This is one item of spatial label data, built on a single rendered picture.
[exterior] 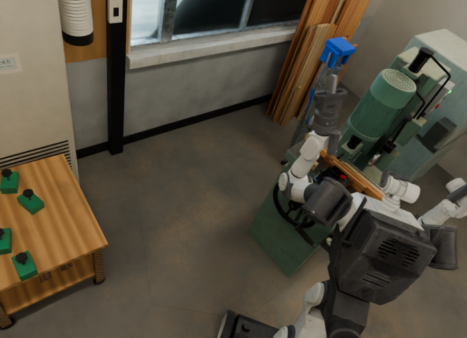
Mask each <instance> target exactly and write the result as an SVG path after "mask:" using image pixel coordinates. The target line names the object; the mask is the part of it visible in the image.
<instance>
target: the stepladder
mask: <svg viewBox="0 0 467 338"><path fill-rule="evenodd" d="M325 44H326V46H325V48H324V50H323V52H322V54H321V56H320V58H319V59H320V60H321V61H322V62H323V65H322V67H321V70H320V73H319V75H318V78H317V79H316V82H315V85H314V87H313V88H312V89H311V94H310V97H309V99H308V102H307V103H306V106H305V108H304V111H303V114H302V117H301V118H300V121H299V123H298V126H297V128H296V130H295V133H294V135H293V138H292V140H291V142H290V145H289V147H288V150H289V149H290V148H292V147H293V146H295V145H296V144H298V143H300V142H301V141H303V140H304V139H305V138H306V136H307V134H308V133H309V132H310V131H311V128H312V123H313V115H314V111H315V109H316V108H315V105H316V101H315V100H314V99H313V96H314V92H315V91H316V90H323V88H324V86H325V83H326V81H327V77H328V76H329V74H330V76H329V79H328V82H327V84H326V86H325V89H327V87H328V84H329V80H330V77H331V75H332V74H335V75H337V76H339V74H340V72H341V71H343V69H344V67H343V65H345V64H346V63H347V61H348V60H349V58H350V56H351V55H352V54H353V53H354V52H355V51H356V48H355V47H353V46H352V45H351V44H350V43H349V42H347V41H346V40H344V39H343V38H342V37H338V38H331V39H328V40H327V41H326V43H325ZM295 141H296V143H295ZM286 163H288V161H287V160H286V159H285V158H284V160H283V161H281V165H285V164H286Z"/></svg>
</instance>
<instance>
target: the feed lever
mask: <svg viewBox="0 0 467 338"><path fill-rule="evenodd" d="M412 119H413V117H412V115H411V114H406V115H405V116H404V122H403V123H402V125H401V127H400V128H399V130H398V132H397V133H396V135H395V136H394V138H393V140H392V141H390V140H388V141H387V142H386V143H385V144H384V146H383V147H382V149H383V150H384V151H385V152H387V153H388V154H390V153H391V152H392V151H393V150H394V149H395V148H396V147H397V145H396V144H394V142H395V140H396V138H397V137H398V136H399V134H400V132H401V131H402V130H403V128H404V126H405V125H406V123H408V122H411V121H412Z"/></svg>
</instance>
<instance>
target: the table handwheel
mask: <svg viewBox="0 0 467 338"><path fill-rule="evenodd" d="M278 190H279V182H277V183H276V185H275V187H274V189H273V194H272V196H273V201H274V204H275V206H276V208H277V211H278V212H279V213H280V215H281V216H282V217H283V218H284V219H285V220H286V221H287V222H288V223H290V224H291V225H293V226H298V225H299V224H300V223H299V222H297V221H295V220H293V219H292V218H290V217H289V216H288V214H289V213H290V212H291V211H292V210H293V211H296V210H297V209H299V208H302V203H299V202H295V201H293V200H290V201H289V202H288V206H289V210H288V211H287V212H286V213H285V212H284V210H283V209H282V208H281V205H280V203H279V200H278ZM315 224H316V222H314V221H312V220H311V221H310V222H308V223H304V226H303V227H302V228H310V227H312V226H314V225H315Z"/></svg>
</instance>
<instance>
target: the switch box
mask: <svg viewBox="0 0 467 338"><path fill-rule="evenodd" d="M445 81H446V78H444V79H443V80H441V81H440V82H438V83H437V85H436V86H435V87H434V88H433V90H432V91H431V92H430V93H429V94H428V96H426V98H425V99H424V100H425V105H424V107H423V108H422V109H421V111H422V110H423V109H424V108H425V107H426V105H427V104H428V103H429V101H430V100H431V99H432V98H433V96H434V95H435V94H436V92H437V91H438V90H439V88H440V87H441V86H442V85H443V84H444V82H445ZM454 85H455V84H454V83H453V82H451V81H448V82H447V83H446V84H445V86H444V87H443V88H442V90H441V91H440V93H439V94H438V95H437V96H436V97H435V98H434V100H433V101H432V103H431V104H430V105H429V106H428V107H427V109H426V110H425V111H424V112H425V113H426V114H428V113H430V112H431V111H433V110H434V108H435V107H436V105H437V104H439V103H440V102H441V101H442V99H443V98H444V97H445V96H446V94H448V92H449V91H450V90H452V89H453V87H454Z"/></svg>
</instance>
